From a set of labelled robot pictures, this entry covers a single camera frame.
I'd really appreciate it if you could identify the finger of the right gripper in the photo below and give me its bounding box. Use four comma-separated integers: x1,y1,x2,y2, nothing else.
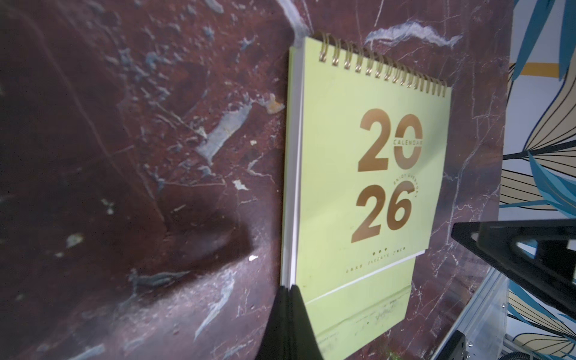
451,219,575,318

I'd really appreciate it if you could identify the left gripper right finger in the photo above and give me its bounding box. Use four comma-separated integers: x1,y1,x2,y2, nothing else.
288,285,323,360

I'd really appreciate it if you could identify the green calendar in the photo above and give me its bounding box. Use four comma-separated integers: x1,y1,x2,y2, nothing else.
280,33,452,359

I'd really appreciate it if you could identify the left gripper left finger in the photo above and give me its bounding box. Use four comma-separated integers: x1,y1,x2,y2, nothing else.
255,286,290,360

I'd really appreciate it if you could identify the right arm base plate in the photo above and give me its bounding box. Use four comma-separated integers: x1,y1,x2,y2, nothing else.
435,331,468,360

